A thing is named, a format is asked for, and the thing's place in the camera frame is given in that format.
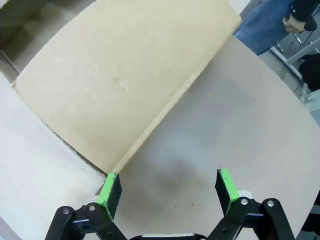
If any person's left hand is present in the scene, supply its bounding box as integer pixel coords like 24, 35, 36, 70
282, 14, 307, 34

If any black office chair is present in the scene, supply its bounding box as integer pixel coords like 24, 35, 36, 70
298, 53, 320, 92

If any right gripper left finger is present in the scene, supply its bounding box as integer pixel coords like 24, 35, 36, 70
46, 172, 126, 240

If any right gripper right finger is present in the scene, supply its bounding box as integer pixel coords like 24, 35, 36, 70
207, 168, 296, 240

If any brown cardboard box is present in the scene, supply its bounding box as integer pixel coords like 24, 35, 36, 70
0, 0, 242, 218

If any white metal table frame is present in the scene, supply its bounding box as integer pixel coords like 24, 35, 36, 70
269, 31, 320, 104

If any person's blue jeans leg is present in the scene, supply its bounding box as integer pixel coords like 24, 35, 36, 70
233, 0, 299, 56

